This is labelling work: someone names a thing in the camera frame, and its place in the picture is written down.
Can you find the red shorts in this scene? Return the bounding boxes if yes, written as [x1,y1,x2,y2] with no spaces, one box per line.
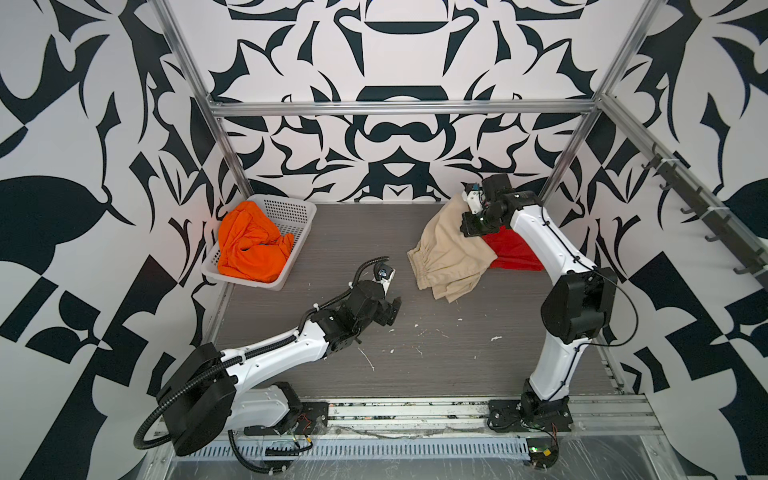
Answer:
[482,227,544,271]

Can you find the beige shorts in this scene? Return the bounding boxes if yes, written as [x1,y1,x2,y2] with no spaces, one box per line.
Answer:
[407,195,497,303]

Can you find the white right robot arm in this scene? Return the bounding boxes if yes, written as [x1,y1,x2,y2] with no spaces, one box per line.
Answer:
[460,174,617,423]

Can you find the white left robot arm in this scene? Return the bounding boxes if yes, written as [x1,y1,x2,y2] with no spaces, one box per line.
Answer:
[134,268,402,456]

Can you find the orange shorts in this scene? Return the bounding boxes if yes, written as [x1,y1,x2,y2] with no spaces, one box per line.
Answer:
[217,201,295,283]

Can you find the white plastic laundry basket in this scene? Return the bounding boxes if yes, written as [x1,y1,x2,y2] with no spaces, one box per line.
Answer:
[201,194,317,290]

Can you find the black hook rack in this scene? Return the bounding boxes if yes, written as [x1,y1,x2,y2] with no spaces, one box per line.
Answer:
[640,143,767,289]

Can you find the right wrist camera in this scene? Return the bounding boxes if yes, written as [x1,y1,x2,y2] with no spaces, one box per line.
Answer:
[462,184,484,215]

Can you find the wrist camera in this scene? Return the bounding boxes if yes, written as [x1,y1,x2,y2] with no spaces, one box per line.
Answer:
[462,184,484,215]
[373,262,396,294]

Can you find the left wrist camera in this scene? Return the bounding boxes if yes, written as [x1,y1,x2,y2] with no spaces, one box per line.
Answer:
[373,262,396,294]

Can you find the aluminium frame horizontal bar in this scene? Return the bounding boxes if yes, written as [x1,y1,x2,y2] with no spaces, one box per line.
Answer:
[210,99,590,117]

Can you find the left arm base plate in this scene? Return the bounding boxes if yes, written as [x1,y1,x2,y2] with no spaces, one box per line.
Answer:
[243,401,329,436]

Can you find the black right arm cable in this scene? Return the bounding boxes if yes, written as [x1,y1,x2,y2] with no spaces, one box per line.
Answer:
[536,203,640,403]

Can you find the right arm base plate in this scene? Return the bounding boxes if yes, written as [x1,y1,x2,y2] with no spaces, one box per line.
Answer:
[487,393,573,433]

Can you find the white slotted cable duct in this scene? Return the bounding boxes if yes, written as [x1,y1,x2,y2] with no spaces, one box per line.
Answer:
[170,437,532,462]

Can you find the aluminium mounting rail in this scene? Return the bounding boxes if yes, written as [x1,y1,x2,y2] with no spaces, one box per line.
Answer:
[152,395,664,442]

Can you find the aluminium frame right post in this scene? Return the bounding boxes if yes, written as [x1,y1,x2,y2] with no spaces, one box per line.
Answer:
[540,0,666,205]

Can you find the aluminium frame post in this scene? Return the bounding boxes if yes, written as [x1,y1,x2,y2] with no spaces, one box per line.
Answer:
[150,0,253,198]
[540,0,666,205]

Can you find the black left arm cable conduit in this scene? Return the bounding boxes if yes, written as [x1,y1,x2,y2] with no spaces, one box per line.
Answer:
[133,256,391,475]

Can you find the aluminium frame right side bar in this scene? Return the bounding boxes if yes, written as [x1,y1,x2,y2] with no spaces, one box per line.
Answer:
[597,94,767,288]

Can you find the aluminium frame left post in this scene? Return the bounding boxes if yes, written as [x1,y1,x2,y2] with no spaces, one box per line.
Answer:
[150,0,253,198]

